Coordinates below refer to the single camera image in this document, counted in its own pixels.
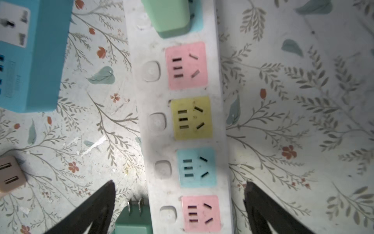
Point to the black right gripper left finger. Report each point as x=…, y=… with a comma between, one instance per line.
x=93, y=215

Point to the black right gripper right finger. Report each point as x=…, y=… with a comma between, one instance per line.
x=264, y=212

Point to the pink USB charger plug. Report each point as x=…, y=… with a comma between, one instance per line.
x=12, y=177

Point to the green USB charger plug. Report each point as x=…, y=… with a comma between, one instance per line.
x=170, y=18

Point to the white multicolour power strip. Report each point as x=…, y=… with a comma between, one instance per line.
x=182, y=122

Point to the teal tower power strip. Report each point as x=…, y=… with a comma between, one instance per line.
x=33, y=44

